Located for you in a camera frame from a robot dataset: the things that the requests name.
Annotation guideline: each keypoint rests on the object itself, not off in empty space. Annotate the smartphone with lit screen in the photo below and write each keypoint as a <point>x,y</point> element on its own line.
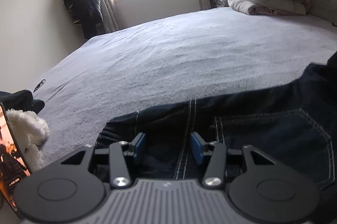
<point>13,167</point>

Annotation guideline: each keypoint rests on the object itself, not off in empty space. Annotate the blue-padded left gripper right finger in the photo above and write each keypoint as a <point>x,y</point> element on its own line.
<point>211,158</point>

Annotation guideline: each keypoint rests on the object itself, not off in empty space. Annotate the dark jacket hanging on wall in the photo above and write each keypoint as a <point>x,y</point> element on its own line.
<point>87,14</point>

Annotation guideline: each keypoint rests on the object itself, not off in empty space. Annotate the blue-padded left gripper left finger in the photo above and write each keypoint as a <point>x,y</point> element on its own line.
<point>124,159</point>

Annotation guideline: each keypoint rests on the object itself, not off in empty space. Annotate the dark garment at bed edge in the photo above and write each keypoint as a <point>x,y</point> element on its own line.
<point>21,100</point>

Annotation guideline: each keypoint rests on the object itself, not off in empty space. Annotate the dark blue jeans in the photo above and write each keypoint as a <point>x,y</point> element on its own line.
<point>294,123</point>

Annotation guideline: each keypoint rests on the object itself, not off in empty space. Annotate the white plush garment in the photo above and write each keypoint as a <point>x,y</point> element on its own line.
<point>30,132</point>

